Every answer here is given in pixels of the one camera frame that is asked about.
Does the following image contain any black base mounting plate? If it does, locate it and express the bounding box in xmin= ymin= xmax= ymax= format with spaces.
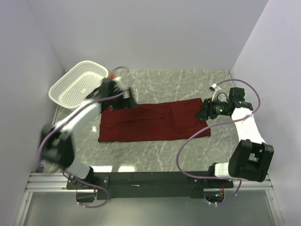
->
xmin=65 ymin=171 xmax=235 ymax=203

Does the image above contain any aluminium extrusion rail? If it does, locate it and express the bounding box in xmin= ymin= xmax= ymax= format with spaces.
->
xmin=25 ymin=173 xmax=273 ymax=192

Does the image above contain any dark red t shirt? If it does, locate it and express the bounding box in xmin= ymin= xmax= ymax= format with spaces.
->
xmin=98 ymin=98 xmax=207 ymax=143

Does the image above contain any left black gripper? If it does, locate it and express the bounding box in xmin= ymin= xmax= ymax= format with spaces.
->
xmin=109 ymin=87 xmax=138 ymax=110

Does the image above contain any white perforated plastic basket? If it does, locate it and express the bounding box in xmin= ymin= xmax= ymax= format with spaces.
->
xmin=48 ymin=60 xmax=109 ymax=109

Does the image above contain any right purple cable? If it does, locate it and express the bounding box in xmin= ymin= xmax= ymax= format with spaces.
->
xmin=176 ymin=79 xmax=261 ymax=206

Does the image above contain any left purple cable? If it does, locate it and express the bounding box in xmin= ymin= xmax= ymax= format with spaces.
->
xmin=37 ymin=66 xmax=130 ymax=209

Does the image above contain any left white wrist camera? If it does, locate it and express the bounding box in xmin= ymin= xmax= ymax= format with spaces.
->
xmin=108 ymin=74 xmax=134 ymax=90

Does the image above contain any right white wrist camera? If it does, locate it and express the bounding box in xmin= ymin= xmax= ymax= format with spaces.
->
xmin=209 ymin=83 xmax=222 ymax=101

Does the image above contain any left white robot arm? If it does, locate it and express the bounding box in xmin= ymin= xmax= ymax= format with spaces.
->
xmin=38 ymin=76 xmax=137 ymax=189

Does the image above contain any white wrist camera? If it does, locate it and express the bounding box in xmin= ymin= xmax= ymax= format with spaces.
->
xmin=209 ymin=83 xmax=222 ymax=101
xmin=108 ymin=74 xmax=134 ymax=90

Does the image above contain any purple cable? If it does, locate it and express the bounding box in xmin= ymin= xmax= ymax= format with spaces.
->
xmin=176 ymin=79 xmax=261 ymax=206
xmin=37 ymin=66 xmax=130 ymax=209

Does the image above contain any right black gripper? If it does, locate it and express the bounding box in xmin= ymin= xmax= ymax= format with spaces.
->
xmin=194 ymin=97 xmax=230 ymax=121

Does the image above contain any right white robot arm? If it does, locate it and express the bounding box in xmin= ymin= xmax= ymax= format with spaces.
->
xmin=195 ymin=84 xmax=274 ymax=188

